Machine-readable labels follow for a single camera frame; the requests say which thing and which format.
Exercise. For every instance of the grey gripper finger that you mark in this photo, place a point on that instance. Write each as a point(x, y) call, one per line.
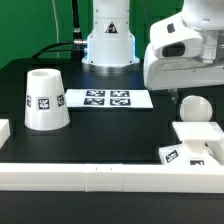
point(174, 95)

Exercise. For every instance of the white front fence bar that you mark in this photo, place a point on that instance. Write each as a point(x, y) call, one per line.
point(110, 178)

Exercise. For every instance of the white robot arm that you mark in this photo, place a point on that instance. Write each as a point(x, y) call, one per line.
point(185, 50)

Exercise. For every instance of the white marker tag sheet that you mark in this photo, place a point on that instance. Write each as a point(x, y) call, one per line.
point(108, 98)

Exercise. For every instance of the white lamp bulb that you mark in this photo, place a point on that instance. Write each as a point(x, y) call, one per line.
point(195, 109)

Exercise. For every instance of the white lamp shade cone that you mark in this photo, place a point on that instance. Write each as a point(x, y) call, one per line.
point(45, 105)

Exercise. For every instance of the white left fence block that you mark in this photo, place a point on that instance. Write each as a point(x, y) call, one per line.
point(4, 131)

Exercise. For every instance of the white lamp base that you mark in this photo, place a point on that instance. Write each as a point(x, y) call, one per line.
point(199, 145)

